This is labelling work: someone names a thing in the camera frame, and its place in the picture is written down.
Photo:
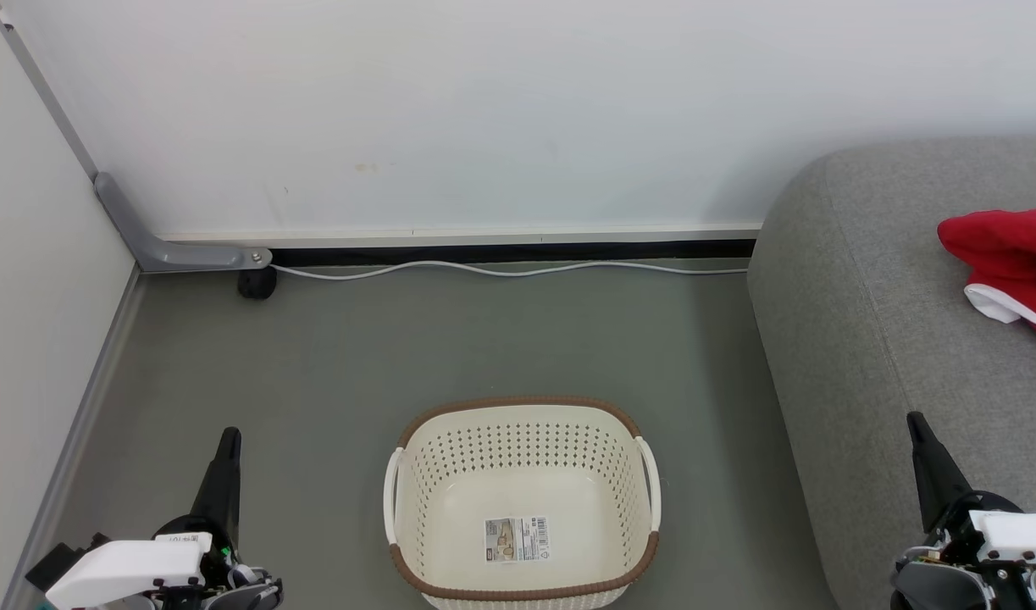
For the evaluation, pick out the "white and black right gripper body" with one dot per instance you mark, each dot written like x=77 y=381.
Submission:
x=1013 y=532

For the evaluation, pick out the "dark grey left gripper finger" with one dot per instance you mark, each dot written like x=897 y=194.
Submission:
x=219 y=485

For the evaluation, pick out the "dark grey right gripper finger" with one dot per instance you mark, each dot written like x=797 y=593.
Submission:
x=937 y=479

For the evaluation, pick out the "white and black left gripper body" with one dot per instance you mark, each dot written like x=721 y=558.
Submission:
x=126 y=569

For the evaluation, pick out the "red and white garment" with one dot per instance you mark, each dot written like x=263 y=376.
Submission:
x=1013 y=250

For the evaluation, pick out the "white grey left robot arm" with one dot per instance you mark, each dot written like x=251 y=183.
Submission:
x=257 y=597

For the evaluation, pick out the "grey fabric sofa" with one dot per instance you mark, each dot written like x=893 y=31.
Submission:
x=890 y=322

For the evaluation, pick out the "black caster wheel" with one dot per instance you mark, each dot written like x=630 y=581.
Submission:
x=257 y=284

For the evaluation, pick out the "grey metal partition foot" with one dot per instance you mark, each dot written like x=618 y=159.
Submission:
x=179 y=254

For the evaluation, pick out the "cream laundry basket brown rim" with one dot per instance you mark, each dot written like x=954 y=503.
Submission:
x=518 y=449

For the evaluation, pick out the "paper label in basket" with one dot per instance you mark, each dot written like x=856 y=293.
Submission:
x=518 y=540

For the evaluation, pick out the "grey partition edge strip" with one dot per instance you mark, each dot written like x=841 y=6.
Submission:
x=47 y=93

